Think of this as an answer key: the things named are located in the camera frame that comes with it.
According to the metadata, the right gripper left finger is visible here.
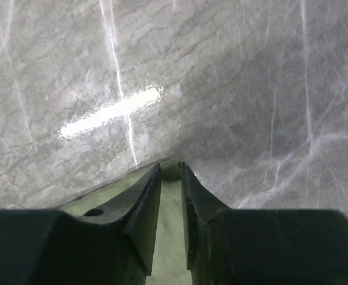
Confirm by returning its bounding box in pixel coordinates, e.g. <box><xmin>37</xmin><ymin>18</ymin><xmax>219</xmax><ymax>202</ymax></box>
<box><xmin>81</xmin><ymin>164</ymin><xmax>162</xmax><ymax>276</ymax></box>

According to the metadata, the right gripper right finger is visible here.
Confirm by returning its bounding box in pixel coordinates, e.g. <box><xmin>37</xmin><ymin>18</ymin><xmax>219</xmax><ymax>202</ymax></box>
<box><xmin>180</xmin><ymin>161</ymin><xmax>229</xmax><ymax>271</ymax></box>

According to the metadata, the green graphic tank top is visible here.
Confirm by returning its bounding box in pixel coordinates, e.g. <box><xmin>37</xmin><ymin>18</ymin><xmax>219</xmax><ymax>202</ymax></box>
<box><xmin>60</xmin><ymin>157</ymin><xmax>192</xmax><ymax>284</ymax></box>

